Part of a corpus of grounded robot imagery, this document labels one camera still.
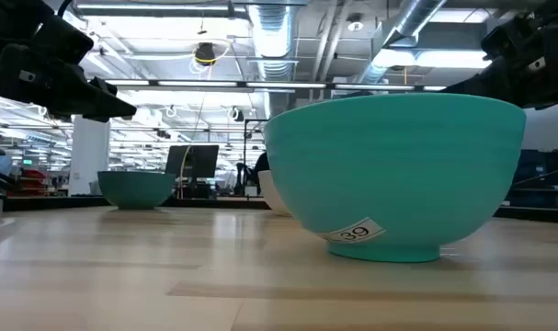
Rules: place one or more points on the person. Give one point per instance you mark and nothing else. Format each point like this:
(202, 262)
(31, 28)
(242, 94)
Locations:
(261, 167)

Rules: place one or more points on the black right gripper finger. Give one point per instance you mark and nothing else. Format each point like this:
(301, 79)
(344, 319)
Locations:
(527, 85)

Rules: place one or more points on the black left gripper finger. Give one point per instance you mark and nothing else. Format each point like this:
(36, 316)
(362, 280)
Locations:
(105, 86)
(53, 87)

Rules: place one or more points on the black background monitor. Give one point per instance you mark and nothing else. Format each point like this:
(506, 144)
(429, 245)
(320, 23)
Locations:
(193, 161)

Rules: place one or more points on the white pillar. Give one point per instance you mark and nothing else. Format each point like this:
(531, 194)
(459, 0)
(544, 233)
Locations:
(89, 156)

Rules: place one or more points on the red storage bins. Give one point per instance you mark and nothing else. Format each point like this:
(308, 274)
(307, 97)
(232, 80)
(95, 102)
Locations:
(30, 181)

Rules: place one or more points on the silver slanted ceiling duct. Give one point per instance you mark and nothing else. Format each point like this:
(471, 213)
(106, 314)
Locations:
(405, 23)

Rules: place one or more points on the dark teal bowl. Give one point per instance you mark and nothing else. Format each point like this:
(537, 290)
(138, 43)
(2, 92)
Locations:
(136, 188)

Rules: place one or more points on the black overhead camera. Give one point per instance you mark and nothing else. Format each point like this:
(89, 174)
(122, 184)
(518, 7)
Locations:
(205, 53)

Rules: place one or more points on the silver ribbed ceiling duct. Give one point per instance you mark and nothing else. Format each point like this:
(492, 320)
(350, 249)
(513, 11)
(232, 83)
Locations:
(271, 32)

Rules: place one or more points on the white bowl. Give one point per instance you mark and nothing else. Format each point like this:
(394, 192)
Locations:
(271, 193)

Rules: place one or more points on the turquoise bowl with sticker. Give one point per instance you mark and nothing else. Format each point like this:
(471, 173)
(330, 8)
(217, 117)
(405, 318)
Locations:
(389, 165)

